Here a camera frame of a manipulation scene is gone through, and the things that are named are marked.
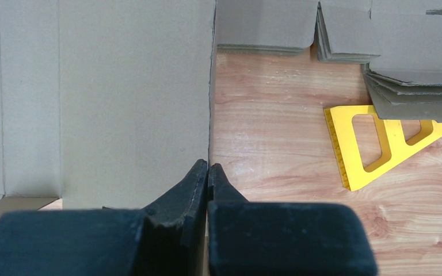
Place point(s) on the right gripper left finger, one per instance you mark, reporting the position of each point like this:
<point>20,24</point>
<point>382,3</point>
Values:
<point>166,237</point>

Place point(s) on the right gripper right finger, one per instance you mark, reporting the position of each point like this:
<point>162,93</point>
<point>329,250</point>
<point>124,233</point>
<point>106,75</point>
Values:
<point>282,238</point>

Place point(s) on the cardboard box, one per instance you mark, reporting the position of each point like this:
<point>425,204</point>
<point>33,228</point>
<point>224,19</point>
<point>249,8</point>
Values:
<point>102,103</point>

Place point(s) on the yellow plastic wedge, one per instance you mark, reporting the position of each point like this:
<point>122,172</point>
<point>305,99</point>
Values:
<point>395,148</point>

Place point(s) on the stack of flat cardboard sheets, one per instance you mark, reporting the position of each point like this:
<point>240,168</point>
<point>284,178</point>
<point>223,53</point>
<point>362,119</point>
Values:
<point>397,43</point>

